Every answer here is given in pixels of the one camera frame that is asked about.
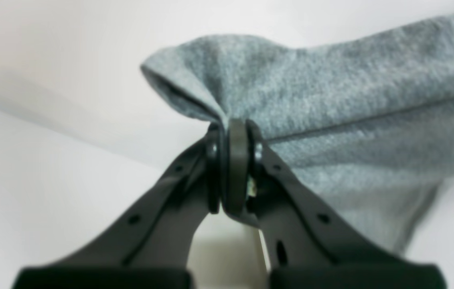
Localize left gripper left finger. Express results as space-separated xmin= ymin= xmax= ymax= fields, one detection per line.
xmin=14 ymin=124 xmax=221 ymax=289

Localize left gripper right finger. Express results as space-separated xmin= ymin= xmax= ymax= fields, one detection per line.
xmin=223 ymin=119 xmax=447 ymax=289

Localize grey T-shirt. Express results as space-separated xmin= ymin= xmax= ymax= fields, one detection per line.
xmin=141 ymin=14 xmax=454 ymax=254

